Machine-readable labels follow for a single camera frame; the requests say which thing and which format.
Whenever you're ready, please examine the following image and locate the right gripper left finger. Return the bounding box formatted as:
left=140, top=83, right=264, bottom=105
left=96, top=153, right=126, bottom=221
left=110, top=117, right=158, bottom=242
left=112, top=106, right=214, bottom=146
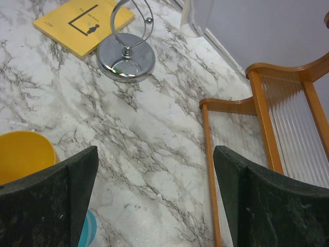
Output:
left=1, top=146, right=99, bottom=246

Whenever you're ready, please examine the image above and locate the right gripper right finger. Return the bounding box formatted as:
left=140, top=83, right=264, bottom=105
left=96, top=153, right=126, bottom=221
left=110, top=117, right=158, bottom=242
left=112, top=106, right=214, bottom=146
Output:
left=213, top=146, right=328, bottom=246

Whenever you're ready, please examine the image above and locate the blue plastic wine glass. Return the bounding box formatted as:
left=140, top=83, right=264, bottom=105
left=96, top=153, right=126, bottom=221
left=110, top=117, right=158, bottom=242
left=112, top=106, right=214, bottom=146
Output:
left=78, top=209, right=97, bottom=247

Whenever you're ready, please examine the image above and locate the yellow plastic wine glass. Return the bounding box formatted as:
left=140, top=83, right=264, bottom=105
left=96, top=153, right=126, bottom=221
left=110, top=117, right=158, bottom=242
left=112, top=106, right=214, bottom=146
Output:
left=1, top=131, right=60, bottom=185

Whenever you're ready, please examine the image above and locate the wooden shelf rack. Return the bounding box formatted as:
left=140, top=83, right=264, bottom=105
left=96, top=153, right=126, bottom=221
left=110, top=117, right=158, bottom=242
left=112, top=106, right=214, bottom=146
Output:
left=199, top=10, right=329, bottom=247

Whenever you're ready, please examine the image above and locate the chrome wine glass rack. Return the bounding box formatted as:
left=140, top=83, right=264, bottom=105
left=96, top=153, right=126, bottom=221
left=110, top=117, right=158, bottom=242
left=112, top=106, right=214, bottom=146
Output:
left=96, top=1, right=156, bottom=83

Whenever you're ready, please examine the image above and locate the yellow book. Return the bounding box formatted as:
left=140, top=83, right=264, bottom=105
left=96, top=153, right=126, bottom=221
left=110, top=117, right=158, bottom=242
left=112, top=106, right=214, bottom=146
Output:
left=32, top=0, right=136, bottom=60

